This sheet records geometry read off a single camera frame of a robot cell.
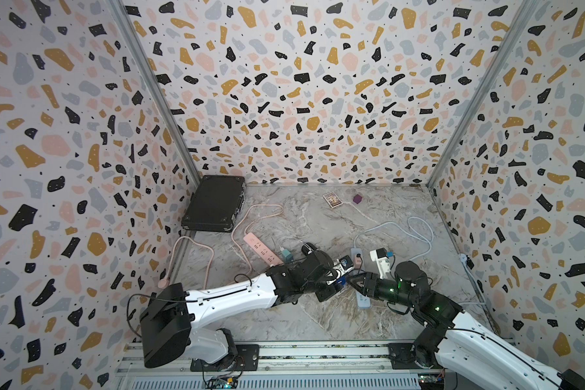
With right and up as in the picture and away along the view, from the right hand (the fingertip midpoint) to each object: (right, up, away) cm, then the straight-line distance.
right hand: (350, 282), depth 73 cm
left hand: (-2, +1, +3) cm, 4 cm away
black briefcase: (-54, +24, +36) cm, 69 cm away
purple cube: (+11, +27, +44) cm, 53 cm away
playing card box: (-1, +26, +41) cm, 49 cm away
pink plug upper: (+5, +3, +15) cm, 16 cm away
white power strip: (+6, -10, +11) cm, 16 cm away
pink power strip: (-31, +6, +22) cm, 38 cm away
